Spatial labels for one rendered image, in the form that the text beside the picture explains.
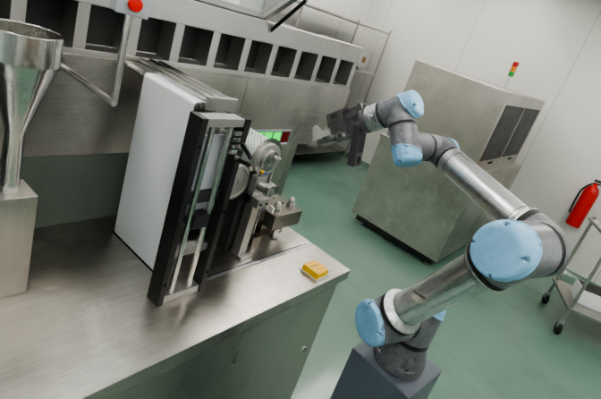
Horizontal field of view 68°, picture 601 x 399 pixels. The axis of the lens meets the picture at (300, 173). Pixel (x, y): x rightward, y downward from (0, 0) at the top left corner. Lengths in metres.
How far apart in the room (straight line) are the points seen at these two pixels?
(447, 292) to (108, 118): 1.07
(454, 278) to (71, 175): 1.12
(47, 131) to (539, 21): 5.20
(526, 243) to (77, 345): 0.97
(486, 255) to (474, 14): 5.19
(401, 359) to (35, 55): 1.14
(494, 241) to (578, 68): 4.80
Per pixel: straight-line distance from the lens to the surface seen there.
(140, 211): 1.43
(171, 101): 1.27
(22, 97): 1.06
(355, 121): 1.28
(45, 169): 1.47
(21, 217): 1.19
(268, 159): 1.47
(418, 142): 1.18
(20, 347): 1.19
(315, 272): 1.60
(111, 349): 1.18
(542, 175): 5.70
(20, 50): 1.02
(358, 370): 1.41
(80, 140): 1.47
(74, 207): 1.58
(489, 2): 5.99
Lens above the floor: 1.73
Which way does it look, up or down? 19 degrees down
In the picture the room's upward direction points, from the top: 19 degrees clockwise
